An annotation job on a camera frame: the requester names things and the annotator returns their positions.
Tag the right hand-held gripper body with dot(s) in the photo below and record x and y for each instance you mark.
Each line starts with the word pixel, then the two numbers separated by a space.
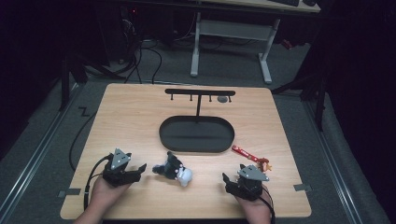
pixel 249 186

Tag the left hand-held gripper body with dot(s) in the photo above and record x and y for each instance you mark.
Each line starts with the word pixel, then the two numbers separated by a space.
pixel 116 174

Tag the black key rack with tray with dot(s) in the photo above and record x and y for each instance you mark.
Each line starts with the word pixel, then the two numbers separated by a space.
pixel 196 135

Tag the person's left hand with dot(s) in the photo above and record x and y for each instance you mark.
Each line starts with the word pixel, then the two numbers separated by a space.
pixel 104 196

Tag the person's right hand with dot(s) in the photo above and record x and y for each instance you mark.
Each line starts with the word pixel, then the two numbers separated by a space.
pixel 258 211

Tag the grey tape piece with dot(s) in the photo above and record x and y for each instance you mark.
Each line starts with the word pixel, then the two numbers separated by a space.
pixel 302 187
pixel 69 192

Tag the grey round disc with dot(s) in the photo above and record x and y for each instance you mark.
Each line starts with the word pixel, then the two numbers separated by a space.
pixel 222 99

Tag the black metal stand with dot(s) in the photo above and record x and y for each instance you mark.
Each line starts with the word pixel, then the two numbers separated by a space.
pixel 317 93
pixel 65 84

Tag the small red object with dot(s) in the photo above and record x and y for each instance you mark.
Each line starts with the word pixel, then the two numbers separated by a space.
pixel 286 43

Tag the white-framed wooden desk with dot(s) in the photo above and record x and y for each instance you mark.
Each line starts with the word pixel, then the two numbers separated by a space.
pixel 233 29

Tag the black keyboard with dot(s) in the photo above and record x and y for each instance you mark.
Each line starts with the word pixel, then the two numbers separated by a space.
pixel 285 2

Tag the aluminium floor rail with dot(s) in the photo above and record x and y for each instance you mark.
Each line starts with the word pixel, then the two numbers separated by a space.
pixel 333 155
pixel 34 155

